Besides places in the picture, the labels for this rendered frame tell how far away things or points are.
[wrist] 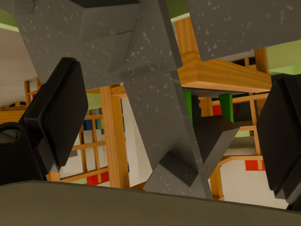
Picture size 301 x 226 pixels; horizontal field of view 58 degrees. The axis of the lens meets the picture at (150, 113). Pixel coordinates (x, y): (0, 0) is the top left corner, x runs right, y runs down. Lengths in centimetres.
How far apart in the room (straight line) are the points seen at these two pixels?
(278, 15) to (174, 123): 10
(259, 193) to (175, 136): 635
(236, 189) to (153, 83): 652
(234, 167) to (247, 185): 45
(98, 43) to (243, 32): 10
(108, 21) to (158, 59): 5
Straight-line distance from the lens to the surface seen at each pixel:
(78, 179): 570
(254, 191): 658
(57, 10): 17
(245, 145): 640
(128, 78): 22
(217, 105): 596
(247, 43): 19
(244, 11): 19
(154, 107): 21
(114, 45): 19
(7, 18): 33
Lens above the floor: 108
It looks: 2 degrees down
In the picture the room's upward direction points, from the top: 174 degrees clockwise
